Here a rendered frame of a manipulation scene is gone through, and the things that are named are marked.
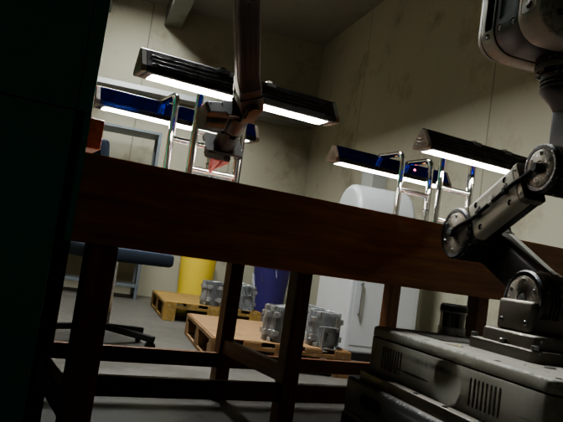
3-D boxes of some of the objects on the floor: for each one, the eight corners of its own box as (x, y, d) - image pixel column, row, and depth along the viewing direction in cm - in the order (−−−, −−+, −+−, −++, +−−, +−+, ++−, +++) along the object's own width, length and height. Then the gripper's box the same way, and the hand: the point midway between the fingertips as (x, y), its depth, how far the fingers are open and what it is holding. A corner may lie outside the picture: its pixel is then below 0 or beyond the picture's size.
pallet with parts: (358, 379, 374) (366, 317, 377) (209, 366, 348) (219, 300, 351) (289, 344, 495) (296, 297, 498) (175, 332, 469) (183, 283, 472)
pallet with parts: (266, 331, 565) (272, 289, 568) (162, 320, 537) (169, 275, 540) (229, 314, 690) (235, 279, 693) (143, 304, 661) (149, 268, 665)
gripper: (214, 133, 159) (193, 177, 169) (252, 141, 164) (229, 182, 174) (211, 115, 163) (189, 158, 173) (247, 124, 168) (224, 165, 178)
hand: (210, 168), depth 173 cm, fingers closed
